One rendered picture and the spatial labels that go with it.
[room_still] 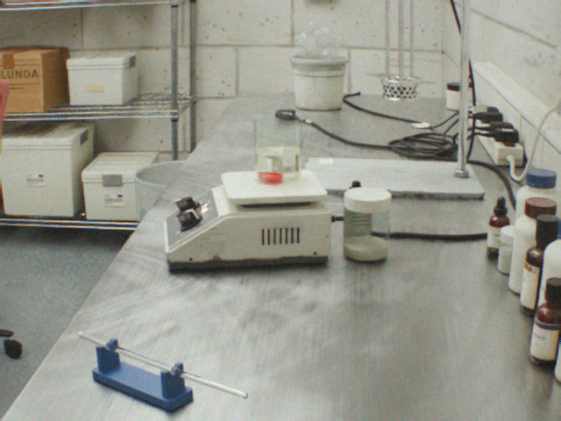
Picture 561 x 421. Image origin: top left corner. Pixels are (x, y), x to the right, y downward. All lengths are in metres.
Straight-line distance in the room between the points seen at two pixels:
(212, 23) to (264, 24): 0.21
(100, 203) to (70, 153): 0.23
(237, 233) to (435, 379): 0.35
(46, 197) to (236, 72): 0.93
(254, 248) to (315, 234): 0.07
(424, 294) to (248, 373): 0.27
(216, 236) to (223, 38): 2.48
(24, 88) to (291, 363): 2.56
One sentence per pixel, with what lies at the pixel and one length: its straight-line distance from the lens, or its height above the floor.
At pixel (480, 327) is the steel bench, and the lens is 0.90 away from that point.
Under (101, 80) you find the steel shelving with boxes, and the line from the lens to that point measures 3.27.
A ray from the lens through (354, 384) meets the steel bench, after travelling 0.78.
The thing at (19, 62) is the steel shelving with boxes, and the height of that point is 0.76.
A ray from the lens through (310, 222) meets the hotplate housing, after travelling 1.04.
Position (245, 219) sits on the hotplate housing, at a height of 0.81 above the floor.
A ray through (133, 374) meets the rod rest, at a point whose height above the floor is 0.76.
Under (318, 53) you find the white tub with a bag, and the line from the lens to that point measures 2.01.
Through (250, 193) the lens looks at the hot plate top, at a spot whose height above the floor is 0.84.
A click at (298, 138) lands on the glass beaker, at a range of 1.07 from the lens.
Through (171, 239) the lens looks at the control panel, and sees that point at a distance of 1.05.
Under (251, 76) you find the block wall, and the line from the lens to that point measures 3.47.
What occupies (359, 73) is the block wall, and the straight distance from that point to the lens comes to 3.45.
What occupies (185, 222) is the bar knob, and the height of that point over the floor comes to 0.80.
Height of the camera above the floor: 1.13
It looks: 17 degrees down
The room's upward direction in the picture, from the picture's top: straight up
